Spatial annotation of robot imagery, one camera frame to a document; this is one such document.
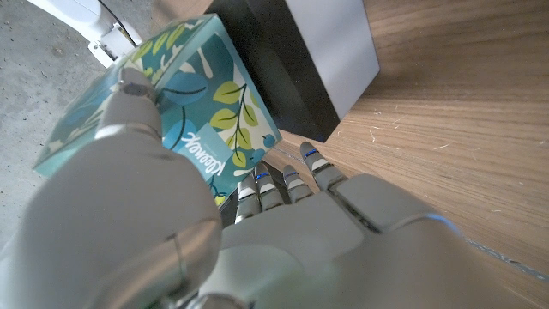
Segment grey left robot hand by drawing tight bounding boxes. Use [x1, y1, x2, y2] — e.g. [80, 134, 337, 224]
[0, 67, 527, 309]

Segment teal floral tissue box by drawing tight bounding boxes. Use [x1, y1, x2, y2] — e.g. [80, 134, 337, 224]
[33, 13, 283, 207]

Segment black box with white base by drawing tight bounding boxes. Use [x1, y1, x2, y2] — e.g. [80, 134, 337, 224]
[205, 0, 381, 143]

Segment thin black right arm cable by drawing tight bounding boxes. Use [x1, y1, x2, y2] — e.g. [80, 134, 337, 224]
[97, 0, 139, 47]

